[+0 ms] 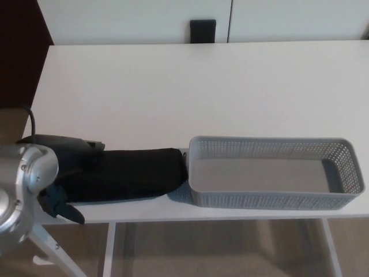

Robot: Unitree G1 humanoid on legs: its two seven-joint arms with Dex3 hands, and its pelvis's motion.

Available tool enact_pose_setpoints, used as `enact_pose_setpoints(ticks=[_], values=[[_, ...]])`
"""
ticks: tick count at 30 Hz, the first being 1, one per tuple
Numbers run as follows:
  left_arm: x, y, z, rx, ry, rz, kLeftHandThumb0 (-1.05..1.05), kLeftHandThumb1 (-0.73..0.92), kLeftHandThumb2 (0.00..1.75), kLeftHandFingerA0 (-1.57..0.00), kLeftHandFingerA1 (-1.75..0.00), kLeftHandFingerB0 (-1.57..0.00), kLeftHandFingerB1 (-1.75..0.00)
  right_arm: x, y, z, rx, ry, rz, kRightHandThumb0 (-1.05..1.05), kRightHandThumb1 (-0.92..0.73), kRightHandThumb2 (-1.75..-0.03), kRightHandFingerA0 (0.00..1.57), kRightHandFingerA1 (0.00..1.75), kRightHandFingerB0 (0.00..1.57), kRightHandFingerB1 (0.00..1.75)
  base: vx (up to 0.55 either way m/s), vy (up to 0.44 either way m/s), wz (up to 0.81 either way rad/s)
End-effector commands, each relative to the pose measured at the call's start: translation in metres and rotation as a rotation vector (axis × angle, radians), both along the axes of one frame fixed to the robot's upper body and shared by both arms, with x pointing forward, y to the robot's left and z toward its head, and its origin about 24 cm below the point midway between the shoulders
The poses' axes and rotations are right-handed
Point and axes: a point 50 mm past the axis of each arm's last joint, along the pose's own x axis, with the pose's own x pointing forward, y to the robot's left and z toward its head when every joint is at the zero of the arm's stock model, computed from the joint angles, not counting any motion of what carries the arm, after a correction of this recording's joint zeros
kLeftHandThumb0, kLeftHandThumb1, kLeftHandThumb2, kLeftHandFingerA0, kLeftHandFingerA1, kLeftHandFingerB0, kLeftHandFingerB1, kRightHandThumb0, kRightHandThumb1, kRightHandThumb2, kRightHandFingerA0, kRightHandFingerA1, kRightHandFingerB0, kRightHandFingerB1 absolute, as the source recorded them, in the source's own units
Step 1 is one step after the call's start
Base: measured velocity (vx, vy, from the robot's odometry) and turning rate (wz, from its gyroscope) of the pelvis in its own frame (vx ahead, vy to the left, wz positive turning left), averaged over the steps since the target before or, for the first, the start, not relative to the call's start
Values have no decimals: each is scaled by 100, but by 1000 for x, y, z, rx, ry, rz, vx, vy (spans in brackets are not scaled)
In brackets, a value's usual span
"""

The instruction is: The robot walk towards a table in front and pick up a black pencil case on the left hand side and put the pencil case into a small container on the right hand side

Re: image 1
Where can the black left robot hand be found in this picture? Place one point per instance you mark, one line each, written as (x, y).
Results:
(66, 150)

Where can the black fabric pencil case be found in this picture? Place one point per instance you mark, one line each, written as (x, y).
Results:
(135, 176)

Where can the dark brown wooden panel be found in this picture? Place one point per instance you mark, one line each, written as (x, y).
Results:
(20, 52)

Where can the white cabinet row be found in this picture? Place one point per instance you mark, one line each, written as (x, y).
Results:
(129, 17)

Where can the black rectangular panel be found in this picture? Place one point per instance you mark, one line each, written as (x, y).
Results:
(203, 31)

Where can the grey perforated plastic basket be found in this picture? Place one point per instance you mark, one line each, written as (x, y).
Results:
(253, 176)

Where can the white metal table leg frame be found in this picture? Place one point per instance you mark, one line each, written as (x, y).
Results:
(109, 251)
(331, 248)

